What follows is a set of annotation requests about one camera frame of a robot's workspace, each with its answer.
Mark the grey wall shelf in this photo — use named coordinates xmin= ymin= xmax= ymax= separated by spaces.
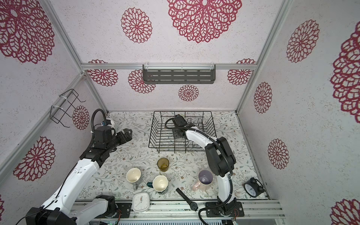
xmin=142 ymin=64 xmax=216 ymax=84

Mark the black wire wall holder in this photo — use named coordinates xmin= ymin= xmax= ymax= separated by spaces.
xmin=49 ymin=89 xmax=86 ymax=128

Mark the white twin-bell alarm clock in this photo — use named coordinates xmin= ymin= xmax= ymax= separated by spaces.
xmin=102 ymin=118 xmax=117 ymax=131

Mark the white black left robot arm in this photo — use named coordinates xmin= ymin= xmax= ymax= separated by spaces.
xmin=23 ymin=109 xmax=132 ymax=225

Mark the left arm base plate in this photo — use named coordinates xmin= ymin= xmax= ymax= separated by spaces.
xmin=113 ymin=202 xmax=132 ymax=219

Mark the amber glass cup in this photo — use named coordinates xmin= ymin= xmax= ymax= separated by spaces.
xmin=157 ymin=157 xmax=170 ymax=172

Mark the white square clock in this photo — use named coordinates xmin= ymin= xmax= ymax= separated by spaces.
xmin=132 ymin=192 xmax=150 ymax=213

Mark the grey cream mug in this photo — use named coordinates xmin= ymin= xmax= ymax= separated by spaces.
xmin=126 ymin=167 xmax=142 ymax=190

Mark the black wire dish rack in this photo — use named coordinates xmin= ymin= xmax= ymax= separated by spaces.
xmin=148 ymin=111 xmax=217 ymax=152

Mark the pink lilac mug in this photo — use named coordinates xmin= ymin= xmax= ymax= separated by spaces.
xmin=192 ymin=169 xmax=214 ymax=191

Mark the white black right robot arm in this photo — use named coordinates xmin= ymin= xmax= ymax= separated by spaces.
xmin=164 ymin=114 xmax=236 ymax=214

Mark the black wristwatch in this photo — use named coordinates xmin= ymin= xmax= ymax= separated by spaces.
xmin=176 ymin=188 xmax=198 ymax=212

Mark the black twin-bell alarm clock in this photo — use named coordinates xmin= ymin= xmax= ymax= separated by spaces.
xmin=243 ymin=177 xmax=265 ymax=198

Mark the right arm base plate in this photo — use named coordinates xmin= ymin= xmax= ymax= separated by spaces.
xmin=205 ymin=200 xmax=245 ymax=218

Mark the dark green cream mug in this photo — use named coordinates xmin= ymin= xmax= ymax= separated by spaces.
xmin=146 ymin=175 xmax=169 ymax=194

